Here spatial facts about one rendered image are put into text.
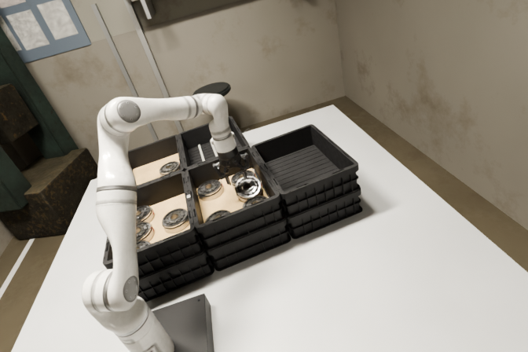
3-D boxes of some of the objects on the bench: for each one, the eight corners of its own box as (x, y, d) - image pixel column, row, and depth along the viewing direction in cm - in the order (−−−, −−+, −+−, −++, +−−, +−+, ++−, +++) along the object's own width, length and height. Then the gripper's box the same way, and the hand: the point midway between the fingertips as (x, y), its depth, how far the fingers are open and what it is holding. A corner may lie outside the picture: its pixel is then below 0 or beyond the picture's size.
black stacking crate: (364, 213, 124) (362, 188, 118) (293, 243, 120) (287, 219, 114) (319, 164, 158) (315, 144, 152) (262, 186, 154) (256, 166, 148)
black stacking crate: (293, 243, 120) (287, 219, 114) (216, 275, 116) (206, 252, 110) (262, 186, 154) (256, 166, 148) (202, 210, 150) (192, 189, 144)
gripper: (207, 157, 112) (220, 193, 120) (247, 143, 114) (258, 180, 122) (204, 148, 118) (217, 183, 127) (243, 134, 120) (254, 170, 129)
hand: (236, 178), depth 124 cm, fingers open, 5 cm apart
